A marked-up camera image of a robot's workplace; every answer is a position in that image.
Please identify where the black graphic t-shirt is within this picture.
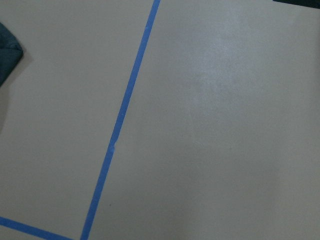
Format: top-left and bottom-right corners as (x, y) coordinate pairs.
(0, 23), (24, 85)

